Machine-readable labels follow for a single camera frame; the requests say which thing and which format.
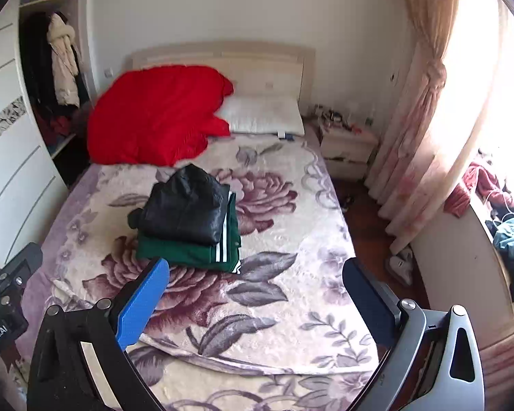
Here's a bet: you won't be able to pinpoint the red and dark clothes pile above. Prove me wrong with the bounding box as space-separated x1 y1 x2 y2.
36 105 88 144

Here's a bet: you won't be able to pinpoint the clutter of small items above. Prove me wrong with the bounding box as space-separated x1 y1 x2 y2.
314 103 375 133

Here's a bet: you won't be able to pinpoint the black leather jacket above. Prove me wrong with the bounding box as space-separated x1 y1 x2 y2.
127 163 232 247

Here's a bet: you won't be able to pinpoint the green garment with white stripes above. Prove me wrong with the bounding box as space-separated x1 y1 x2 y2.
136 192 243 274

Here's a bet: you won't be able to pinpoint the beige bed headboard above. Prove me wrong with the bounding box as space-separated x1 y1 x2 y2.
131 42 316 114

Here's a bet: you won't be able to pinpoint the beige hanging coat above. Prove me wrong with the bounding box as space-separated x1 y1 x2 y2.
47 13 81 108

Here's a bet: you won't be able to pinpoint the white pillow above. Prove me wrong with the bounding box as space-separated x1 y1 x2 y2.
214 96 306 137

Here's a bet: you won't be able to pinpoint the white shoe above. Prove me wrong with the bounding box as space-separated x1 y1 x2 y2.
385 246 414 286

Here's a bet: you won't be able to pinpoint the teal garment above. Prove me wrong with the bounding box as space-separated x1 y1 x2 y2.
486 203 514 281

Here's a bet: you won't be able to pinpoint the white wardrobe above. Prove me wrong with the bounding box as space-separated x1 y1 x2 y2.
0 0 99 275

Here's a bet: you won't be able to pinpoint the dark red garment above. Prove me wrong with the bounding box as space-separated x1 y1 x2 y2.
443 158 514 219

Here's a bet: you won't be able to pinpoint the dark hanging clothes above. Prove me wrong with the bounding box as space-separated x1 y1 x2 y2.
21 12 54 108

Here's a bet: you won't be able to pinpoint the red quilt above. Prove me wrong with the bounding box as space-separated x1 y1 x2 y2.
87 65 234 167

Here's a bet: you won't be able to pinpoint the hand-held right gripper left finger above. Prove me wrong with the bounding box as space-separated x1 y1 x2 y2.
27 257 171 411

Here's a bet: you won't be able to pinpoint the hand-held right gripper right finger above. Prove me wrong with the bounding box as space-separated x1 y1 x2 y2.
342 258 486 411

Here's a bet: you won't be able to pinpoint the pink cloth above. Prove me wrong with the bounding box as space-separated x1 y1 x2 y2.
480 308 514 411

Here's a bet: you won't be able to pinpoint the floral plush blanket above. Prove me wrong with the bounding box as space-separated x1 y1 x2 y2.
15 135 384 411

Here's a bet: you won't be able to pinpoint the white nightstand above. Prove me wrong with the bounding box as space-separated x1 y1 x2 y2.
315 117 380 180

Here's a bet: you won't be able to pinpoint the white low cabinet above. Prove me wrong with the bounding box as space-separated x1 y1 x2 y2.
411 197 514 339

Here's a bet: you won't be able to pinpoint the pink floral curtain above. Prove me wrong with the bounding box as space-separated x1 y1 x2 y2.
364 0 514 258

